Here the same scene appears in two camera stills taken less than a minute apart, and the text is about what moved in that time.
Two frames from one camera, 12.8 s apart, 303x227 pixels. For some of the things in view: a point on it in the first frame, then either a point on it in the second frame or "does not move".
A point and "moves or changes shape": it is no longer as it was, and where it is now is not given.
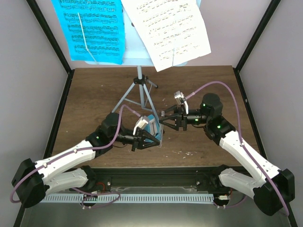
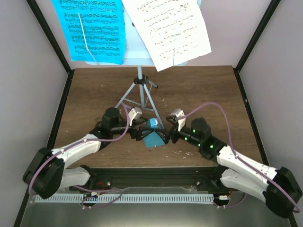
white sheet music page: [174, 30] does not move
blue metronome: [153, 127] moves or changes shape
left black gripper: [138, 141] → [138, 135]
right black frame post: [253, 41] does not move
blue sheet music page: [93, 30] does not move
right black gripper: [181, 118] → [167, 133]
